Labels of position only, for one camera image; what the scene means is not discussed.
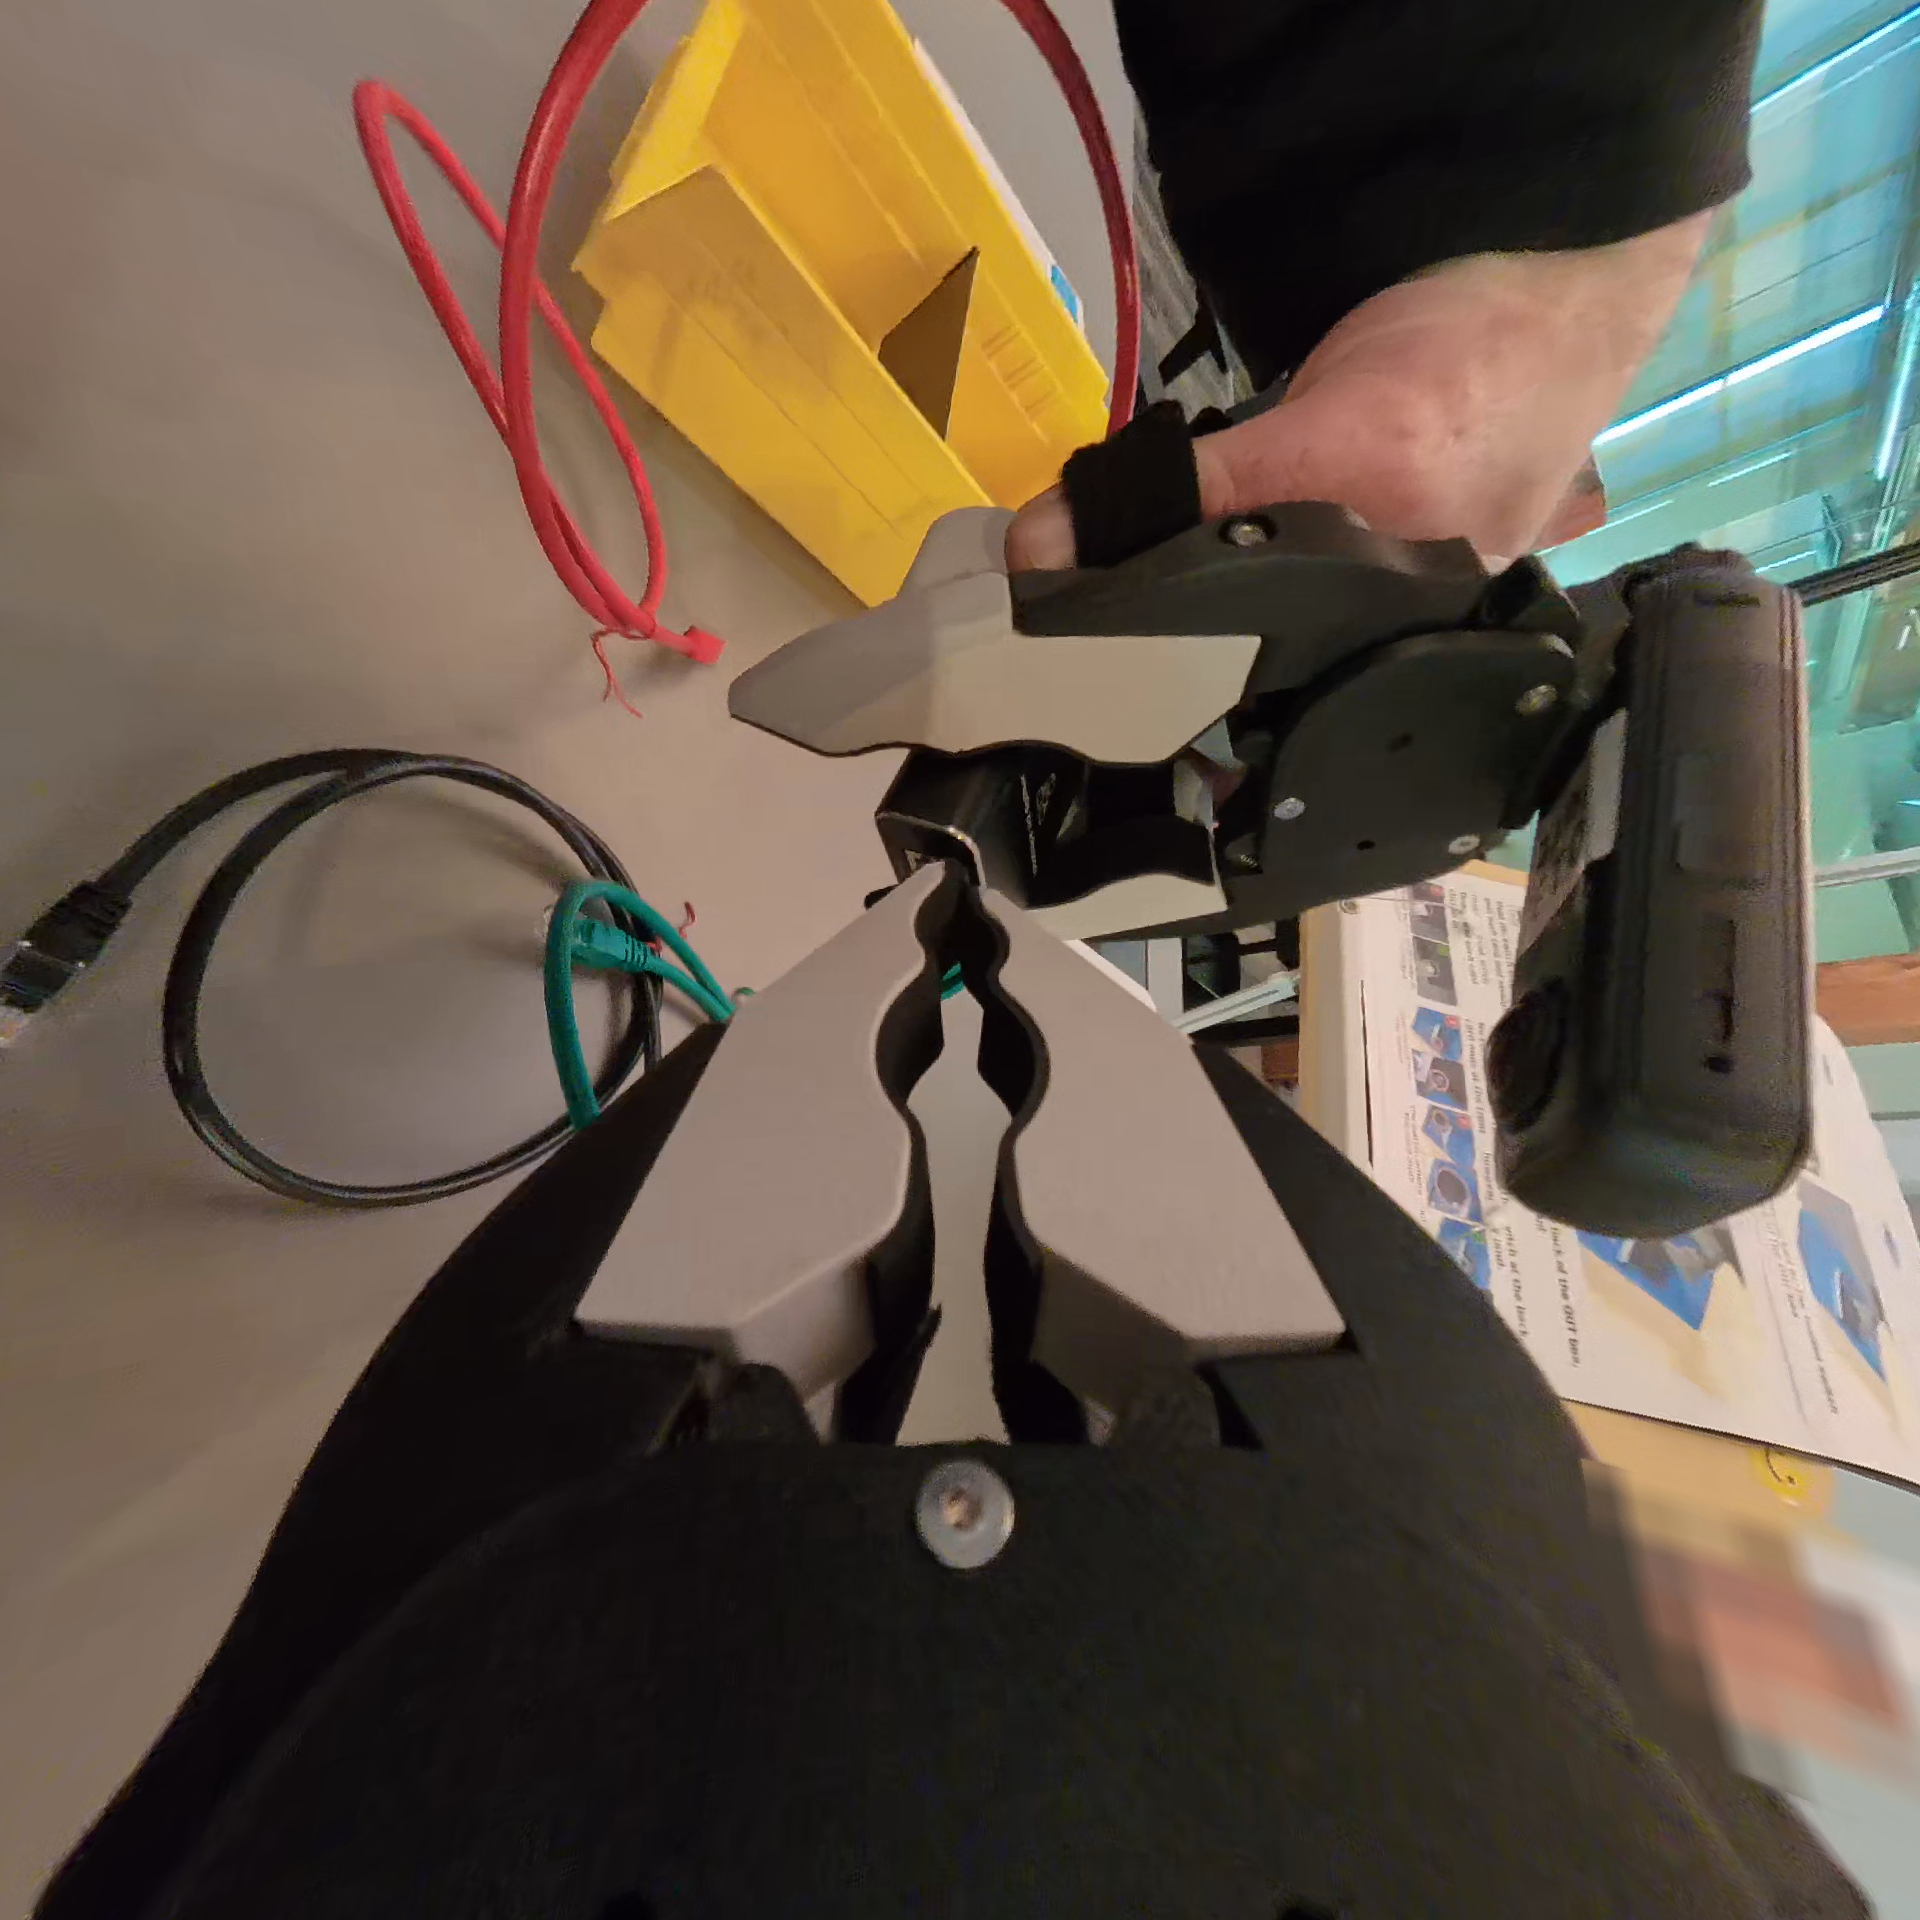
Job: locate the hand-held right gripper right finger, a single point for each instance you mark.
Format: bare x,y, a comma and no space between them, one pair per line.
1156,1201

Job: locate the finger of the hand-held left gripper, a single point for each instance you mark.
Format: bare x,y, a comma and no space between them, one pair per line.
962,681
1148,905

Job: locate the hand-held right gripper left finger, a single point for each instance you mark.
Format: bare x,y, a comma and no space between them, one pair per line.
765,1171

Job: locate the black ethernet splitter box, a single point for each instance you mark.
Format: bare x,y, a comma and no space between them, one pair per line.
944,810

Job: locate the person's left forearm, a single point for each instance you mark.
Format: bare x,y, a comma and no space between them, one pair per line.
1424,135

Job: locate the person's left hand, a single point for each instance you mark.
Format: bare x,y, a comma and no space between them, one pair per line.
1442,405

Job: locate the printed instruction sheet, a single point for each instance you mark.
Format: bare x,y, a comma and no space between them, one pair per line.
1442,1079

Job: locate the yellow plastic bin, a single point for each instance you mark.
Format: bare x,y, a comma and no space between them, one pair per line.
750,329

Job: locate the yellow smiley sticker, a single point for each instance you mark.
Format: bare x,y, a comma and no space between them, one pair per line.
1780,1475

